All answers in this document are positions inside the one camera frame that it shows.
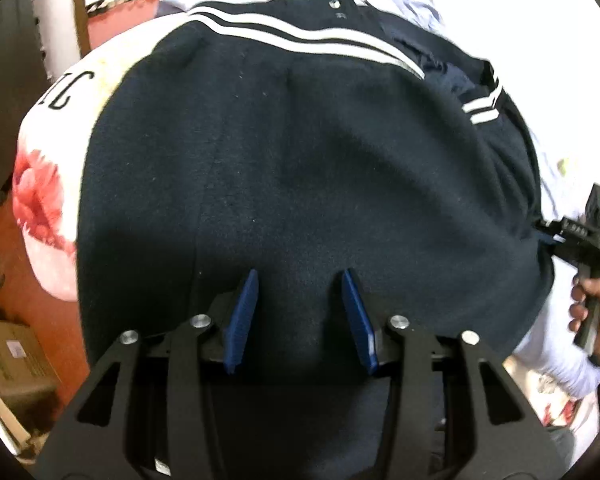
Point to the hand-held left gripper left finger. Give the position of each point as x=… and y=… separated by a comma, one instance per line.
x=240, y=320

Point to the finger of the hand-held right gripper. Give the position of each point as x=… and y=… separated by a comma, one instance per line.
x=550, y=232

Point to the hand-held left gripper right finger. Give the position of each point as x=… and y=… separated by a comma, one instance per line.
x=357, y=320

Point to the navy and cream varsity jacket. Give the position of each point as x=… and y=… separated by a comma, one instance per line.
x=305, y=160

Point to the grey cardboard box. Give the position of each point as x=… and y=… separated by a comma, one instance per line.
x=15, y=360

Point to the floral printed blanket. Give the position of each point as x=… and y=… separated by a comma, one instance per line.
x=45, y=200

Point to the dark cabinet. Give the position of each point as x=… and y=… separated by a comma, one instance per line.
x=10, y=85

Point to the brown wooden frame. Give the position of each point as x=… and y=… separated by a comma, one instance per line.
x=81, y=10

